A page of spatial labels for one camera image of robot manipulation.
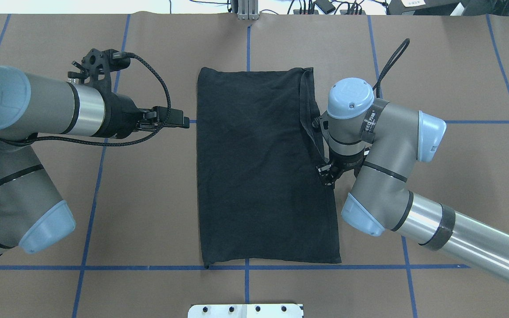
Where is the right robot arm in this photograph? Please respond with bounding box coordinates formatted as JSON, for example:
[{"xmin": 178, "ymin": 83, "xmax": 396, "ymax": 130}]
[{"xmin": 317, "ymin": 78, "xmax": 509, "ymax": 284}]

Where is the white pedestal base plate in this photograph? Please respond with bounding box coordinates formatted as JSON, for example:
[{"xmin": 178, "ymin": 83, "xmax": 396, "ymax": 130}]
[{"xmin": 187, "ymin": 303, "xmax": 304, "ymax": 318}]

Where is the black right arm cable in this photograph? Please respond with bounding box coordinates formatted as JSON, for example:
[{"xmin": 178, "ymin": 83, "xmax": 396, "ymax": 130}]
[{"xmin": 372, "ymin": 38, "xmax": 410, "ymax": 95}]

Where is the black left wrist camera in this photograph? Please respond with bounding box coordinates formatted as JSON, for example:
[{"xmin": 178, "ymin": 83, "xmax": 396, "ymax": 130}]
[{"xmin": 67, "ymin": 49, "xmax": 130, "ymax": 93}]

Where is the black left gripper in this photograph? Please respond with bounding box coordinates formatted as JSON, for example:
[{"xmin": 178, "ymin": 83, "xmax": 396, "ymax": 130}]
[{"xmin": 102, "ymin": 92, "xmax": 190, "ymax": 139}]

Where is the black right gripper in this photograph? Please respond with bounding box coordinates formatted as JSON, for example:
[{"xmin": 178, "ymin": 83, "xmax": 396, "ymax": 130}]
[{"xmin": 316, "ymin": 150, "xmax": 369, "ymax": 189}]

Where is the aluminium frame post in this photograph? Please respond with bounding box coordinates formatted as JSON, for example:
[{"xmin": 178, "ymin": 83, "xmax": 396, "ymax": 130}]
[{"xmin": 232, "ymin": 0, "xmax": 260, "ymax": 20}]

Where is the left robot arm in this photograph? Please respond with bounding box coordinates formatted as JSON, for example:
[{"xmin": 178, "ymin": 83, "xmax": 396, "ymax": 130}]
[{"xmin": 0, "ymin": 58, "xmax": 190, "ymax": 256}]

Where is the brown table mat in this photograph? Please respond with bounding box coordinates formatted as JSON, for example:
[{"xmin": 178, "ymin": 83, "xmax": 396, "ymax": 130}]
[{"xmin": 0, "ymin": 12, "xmax": 509, "ymax": 318}]

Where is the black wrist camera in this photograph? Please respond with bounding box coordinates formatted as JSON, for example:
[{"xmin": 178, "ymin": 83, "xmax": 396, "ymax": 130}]
[
  {"xmin": 311, "ymin": 111, "xmax": 329, "ymax": 139},
  {"xmin": 67, "ymin": 49, "xmax": 130, "ymax": 93}
]

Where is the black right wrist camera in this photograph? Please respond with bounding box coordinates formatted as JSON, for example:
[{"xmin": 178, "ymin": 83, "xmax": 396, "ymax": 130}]
[{"xmin": 311, "ymin": 111, "xmax": 329, "ymax": 139}]

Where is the black printed t-shirt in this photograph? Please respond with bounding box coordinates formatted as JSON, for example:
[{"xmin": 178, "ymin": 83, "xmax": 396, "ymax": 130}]
[{"xmin": 196, "ymin": 67, "xmax": 341, "ymax": 268}]

